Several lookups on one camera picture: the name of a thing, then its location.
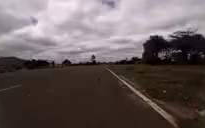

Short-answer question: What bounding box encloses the distant row of trees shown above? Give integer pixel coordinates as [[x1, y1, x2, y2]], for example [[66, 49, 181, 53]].
[[23, 54, 144, 70]]

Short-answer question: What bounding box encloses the clump of dark trees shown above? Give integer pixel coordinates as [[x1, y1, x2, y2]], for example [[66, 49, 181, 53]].
[[141, 29, 205, 66]]

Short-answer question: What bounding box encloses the dark hill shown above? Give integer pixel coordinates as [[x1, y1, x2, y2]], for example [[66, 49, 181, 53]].
[[0, 56, 27, 72]]

